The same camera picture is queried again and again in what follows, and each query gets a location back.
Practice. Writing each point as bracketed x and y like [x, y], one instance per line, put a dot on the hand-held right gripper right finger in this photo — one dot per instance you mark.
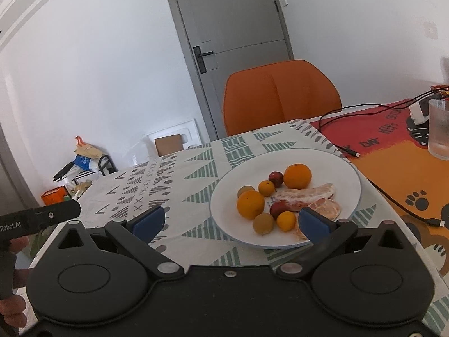
[314, 224]

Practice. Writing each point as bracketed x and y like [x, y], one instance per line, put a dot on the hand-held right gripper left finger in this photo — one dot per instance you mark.
[151, 219]

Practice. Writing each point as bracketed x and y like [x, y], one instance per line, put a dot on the small pomelo piece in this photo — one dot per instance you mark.
[300, 235]

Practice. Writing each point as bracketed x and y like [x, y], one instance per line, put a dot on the peeled pomelo segment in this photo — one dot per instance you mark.
[328, 209]
[301, 195]

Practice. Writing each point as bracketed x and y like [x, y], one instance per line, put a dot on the small orange kumquat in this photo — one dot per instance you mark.
[286, 221]
[266, 188]

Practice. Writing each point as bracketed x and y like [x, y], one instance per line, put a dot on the dark red jujube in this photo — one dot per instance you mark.
[276, 178]
[278, 209]

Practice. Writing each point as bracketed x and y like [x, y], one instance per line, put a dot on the olive yellow round fruit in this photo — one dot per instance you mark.
[245, 191]
[263, 223]

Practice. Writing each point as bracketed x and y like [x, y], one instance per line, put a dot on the white round plate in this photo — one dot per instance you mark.
[315, 161]

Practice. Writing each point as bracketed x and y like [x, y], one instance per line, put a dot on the medium orange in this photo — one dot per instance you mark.
[250, 204]

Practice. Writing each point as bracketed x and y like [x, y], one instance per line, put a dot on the person's left hand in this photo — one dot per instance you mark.
[12, 310]

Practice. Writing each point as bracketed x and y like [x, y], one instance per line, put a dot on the orange box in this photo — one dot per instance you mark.
[54, 196]

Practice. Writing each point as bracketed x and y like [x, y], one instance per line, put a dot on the large orange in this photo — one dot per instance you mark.
[297, 176]

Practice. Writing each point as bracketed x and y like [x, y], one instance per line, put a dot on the patterned tablecloth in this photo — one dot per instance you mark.
[182, 168]

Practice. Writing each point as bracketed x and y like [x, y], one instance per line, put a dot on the black folded umbrella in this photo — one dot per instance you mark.
[63, 172]

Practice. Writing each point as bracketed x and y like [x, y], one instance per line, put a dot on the yellowish bundle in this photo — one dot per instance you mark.
[82, 186]

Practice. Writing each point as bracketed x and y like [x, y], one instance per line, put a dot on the cardboard box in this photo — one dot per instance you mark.
[168, 145]

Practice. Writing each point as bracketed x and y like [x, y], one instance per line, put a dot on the blue and white bag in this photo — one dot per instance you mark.
[84, 162]

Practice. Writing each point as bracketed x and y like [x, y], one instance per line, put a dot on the white board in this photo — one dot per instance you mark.
[189, 128]

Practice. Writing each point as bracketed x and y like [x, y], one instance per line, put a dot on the red and orange printed mat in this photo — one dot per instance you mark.
[386, 154]

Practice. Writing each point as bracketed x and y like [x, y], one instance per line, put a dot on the orange chair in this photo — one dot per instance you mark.
[280, 94]

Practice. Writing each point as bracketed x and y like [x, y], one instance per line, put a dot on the white power adapter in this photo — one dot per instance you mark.
[417, 114]

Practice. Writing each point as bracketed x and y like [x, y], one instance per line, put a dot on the ribbed drinking glass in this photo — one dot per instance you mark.
[438, 133]

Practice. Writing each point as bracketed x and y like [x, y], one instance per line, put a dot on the grey door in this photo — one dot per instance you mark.
[228, 14]

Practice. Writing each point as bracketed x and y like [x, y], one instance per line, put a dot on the grey doorway frame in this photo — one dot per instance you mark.
[14, 175]

